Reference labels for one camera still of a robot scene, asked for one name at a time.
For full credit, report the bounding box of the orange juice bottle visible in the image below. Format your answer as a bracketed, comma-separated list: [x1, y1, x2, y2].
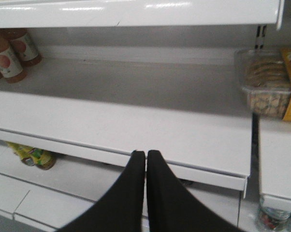
[0, 28, 42, 67]
[0, 36, 27, 84]

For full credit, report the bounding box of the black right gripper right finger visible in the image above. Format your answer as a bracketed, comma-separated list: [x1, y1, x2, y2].
[146, 150, 239, 232]

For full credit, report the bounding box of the white metal shelf unit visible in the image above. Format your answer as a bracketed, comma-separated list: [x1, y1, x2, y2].
[0, 0, 291, 232]

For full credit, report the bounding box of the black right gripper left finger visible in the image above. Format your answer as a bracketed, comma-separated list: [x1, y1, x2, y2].
[58, 150, 146, 232]

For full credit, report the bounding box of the yellow lemon tea bottle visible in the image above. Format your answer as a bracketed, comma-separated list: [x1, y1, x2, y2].
[6, 141, 56, 170]

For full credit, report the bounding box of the orange juice bottle back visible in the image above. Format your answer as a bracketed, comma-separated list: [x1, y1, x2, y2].
[0, 28, 42, 67]

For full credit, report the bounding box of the orange juice bottle right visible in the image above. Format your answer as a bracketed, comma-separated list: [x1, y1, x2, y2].
[0, 36, 27, 84]

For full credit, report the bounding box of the clear cookie box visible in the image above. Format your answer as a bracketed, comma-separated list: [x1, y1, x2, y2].
[234, 48, 291, 121]

